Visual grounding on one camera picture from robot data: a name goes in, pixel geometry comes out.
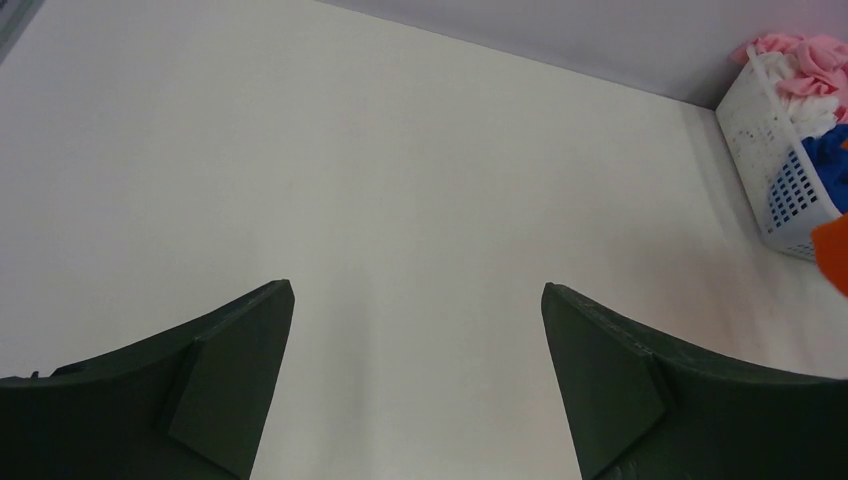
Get white t shirt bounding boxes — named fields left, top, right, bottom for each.
left=758, top=52, right=839, bottom=140

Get orange t shirt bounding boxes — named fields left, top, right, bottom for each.
left=811, top=214, right=848, bottom=296

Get pink t shirt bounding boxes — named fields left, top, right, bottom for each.
left=730, top=33, right=847, bottom=124

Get blue t shirt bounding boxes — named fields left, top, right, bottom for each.
left=802, top=124, right=847, bottom=214

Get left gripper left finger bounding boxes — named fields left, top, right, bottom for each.
left=1, top=280, right=295, bottom=479

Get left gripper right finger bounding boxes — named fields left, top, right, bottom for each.
left=541, top=283, right=847, bottom=479

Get white plastic laundry basket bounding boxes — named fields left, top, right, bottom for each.
left=715, top=45, right=842, bottom=261

